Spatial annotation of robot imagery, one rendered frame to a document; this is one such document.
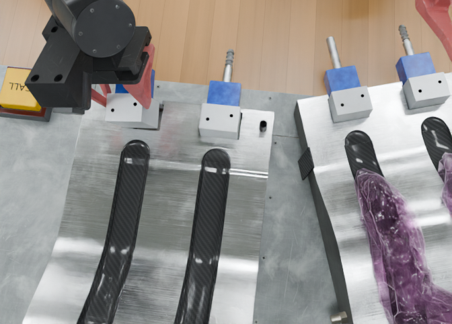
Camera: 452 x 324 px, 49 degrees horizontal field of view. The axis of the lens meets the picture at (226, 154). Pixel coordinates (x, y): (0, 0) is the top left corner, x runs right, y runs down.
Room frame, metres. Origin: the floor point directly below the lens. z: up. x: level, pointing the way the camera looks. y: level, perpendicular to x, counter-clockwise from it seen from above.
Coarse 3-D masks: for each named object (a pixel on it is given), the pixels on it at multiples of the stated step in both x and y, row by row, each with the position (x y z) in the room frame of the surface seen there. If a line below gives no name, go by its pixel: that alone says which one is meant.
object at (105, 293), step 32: (128, 160) 0.21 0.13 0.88; (224, 160) 0.19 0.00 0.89; (128, 192) 0.17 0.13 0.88; (224, 192) 0.15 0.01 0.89; (128, 224) 0.12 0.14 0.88; (128, 256) 0.08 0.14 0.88; (192, 256) 0.07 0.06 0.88; (96, 288) 0.05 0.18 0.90; (192, 288) 0.03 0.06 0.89; (96, 320) 0.01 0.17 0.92; (192, 320) 0.00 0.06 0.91
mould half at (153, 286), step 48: (96, 144) 0.24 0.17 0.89; (192, 144) 0.22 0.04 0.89; (240, 144) 0.21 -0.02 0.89; (96, 192) 0.17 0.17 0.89; (144, 192) 0.16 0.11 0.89; (192, 192) 0.15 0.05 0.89; (240, 192) 0.14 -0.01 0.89; (96, 240) 0.11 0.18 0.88; (144, 240) 0.10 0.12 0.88; (240, 240) 0.08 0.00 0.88; (48, 288) 0.05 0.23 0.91; (144, 288) 0.04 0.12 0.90; (240, 288) 0.02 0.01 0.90
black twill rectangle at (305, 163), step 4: (308, 148) 0.20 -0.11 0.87; (304, 152) 0.20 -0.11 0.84; (308, 152) 0.19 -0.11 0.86; (304, 156) 0.19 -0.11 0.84; (308, 156) 0.19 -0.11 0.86; (300, 160) 0.19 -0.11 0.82; (304, 160) 0.19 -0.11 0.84; (308, 160) 0.18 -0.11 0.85; (312, 160) 0.18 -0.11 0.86; (300, 164) 0.19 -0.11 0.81; (304, 164) 0.18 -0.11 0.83; (308, 164) 0.18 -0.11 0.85; (312, 164) 0.17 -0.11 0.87; (300, 168) 0.18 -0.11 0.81; (304, 168) 0.18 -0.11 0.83; (308, 168) 0.17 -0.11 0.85; (312, 168) 0.17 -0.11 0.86; (304, 172) 0.17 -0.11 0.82; (308, 172) 0.17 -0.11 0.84; (304, 176) 0.17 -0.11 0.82
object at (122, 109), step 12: (120, 84) 0.29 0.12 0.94; (108, 96) 0.28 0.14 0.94; (120, 96) 0.27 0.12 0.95; (132, 96) 0.27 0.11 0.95; (108, 108) 0.26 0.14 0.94; (120, 108) 0.26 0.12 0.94; (132, 108) 0.25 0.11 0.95; (144, 108) 0.25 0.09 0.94; (156, 108) 0.27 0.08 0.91; (108, 120) 0.25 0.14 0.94; (120, 120) 0.24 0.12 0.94; (132, 120) 0.24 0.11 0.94; (144, 120) 0.24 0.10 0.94; (156, 120) 0.25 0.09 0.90
